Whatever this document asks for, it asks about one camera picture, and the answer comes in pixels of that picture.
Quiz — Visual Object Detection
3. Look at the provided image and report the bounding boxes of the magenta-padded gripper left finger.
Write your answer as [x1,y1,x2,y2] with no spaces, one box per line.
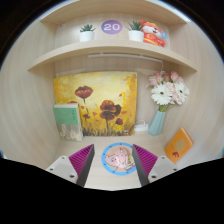
[44,143,96,188]

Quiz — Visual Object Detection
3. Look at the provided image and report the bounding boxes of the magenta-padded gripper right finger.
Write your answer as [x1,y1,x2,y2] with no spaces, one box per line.
[131,143,180,188]

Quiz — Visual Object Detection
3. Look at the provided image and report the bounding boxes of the round blue-rimmed mouse pad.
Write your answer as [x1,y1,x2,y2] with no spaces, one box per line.
[100,142,138,176]

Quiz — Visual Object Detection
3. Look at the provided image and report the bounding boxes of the pale green vase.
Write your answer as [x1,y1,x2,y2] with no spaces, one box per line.
[147,109,167,137]

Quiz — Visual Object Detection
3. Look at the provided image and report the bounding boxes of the white power strip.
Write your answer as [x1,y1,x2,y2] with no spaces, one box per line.
[133,119,150,133]

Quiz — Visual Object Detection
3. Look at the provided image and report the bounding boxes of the green book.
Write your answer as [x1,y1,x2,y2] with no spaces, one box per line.
[53,102,84,142]

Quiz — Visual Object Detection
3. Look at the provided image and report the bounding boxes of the pink and white flower bouquet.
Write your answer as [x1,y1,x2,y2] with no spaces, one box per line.
[146,70,190,113]

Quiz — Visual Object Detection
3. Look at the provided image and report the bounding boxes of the yellow poppy flower painting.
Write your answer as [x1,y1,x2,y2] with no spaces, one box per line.
[53,70,138,138]

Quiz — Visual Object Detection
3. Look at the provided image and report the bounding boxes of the red plush toy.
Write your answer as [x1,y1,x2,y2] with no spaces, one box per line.
[139,19,168,48]

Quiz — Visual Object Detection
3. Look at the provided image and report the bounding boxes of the small potted plant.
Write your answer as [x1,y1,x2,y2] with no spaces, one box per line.
[79,23,97,43]
[126,20,145,43]

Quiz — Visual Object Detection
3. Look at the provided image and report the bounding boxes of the round purple number sign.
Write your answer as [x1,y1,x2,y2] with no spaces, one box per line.
[100,19,124,35]

